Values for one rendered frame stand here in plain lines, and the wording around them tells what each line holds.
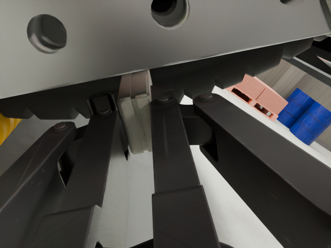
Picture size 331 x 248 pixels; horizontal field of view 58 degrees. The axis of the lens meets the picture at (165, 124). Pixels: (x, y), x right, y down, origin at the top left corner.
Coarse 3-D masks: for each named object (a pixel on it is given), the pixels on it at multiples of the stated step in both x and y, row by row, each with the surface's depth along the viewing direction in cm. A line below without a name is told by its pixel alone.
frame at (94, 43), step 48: (0, 0) 10; (48, 0) 10; (96, 0) 10; (144, 0) 10; (192, 0) 10; (240, 0) 11; (288, 0) 12; (0, 48) 11; (48, 48) 12; (96, 48) 11; (144, 48) 11; (192, 48) 11; (240, 48) 11; (0, 96) 11
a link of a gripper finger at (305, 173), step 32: (224, 128) 10; (256, 128) 10; (224, 160) 11; (256, 160) 8; (288, 160) 8; (256, 192) 9; (288, 192) 7; (320, 192) 7; (288, 224) 8; (320, 224) 6
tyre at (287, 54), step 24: (168, 0) 18; (264, 48) 20; (288, 48) 20; (168, 72) 20; (192, 72) 20; (216, 72) 20; (240, 72) 21; (24, 96) 20; (48, 96) 20; (72, 96) 20; (192, 96) 22
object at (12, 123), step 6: (0, 114) 26; (0, 120) 25; (6, 120) 27; (12, 120) 28; (18, 120) 29; (0, 126) 25; (6, 126) 26; (12, 126) 28; (0, 132) 26; (6, 132) 27; (0, 138) 26; (0, 144) 26
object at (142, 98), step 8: (136, 72) 17; (144, 72) 16; (136, 80) 15; (144, 80) 15; (136, 88) 14; (144, 88) 14; (136, 96) 13; (144, 96) 13; (136, 104) 14; (144, 104) 13; (136, 112) 14; (144, 112) 14; (144, 120) 14; (144, 128) 14; (144, 136) 14; (144, 144) 14
